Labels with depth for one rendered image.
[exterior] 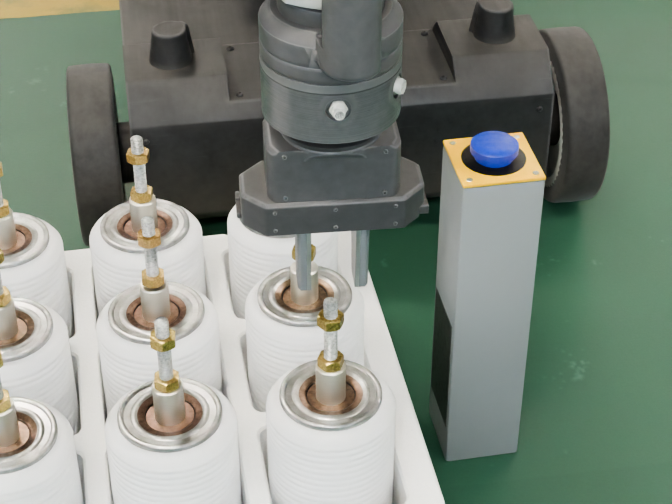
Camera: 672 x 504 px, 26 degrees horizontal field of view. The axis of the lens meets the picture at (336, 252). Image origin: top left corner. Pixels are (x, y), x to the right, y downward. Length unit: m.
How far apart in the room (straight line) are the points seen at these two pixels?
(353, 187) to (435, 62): 0.68
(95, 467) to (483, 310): 0.36
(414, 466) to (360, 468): 0.07
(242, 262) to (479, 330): 0.22
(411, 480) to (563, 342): 0.45
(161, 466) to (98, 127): 0.58
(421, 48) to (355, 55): 0.80
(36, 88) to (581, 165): 0.74
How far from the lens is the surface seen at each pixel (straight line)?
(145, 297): 1.13
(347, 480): 1.07
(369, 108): 0.88
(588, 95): 1.60
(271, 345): 1.14
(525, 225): 1.22
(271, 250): 1.22
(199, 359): 1.14
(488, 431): 1.37
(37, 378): 1.13
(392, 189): 0.93
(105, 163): 1.53
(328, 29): 0.83
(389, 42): 0.87
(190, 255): 1.23
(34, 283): 1.22
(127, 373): 1.14
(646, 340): 1.54
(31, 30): 2.11
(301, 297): 1.15
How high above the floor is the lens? 0.98
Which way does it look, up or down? 37 degrees down
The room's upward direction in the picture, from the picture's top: straight up
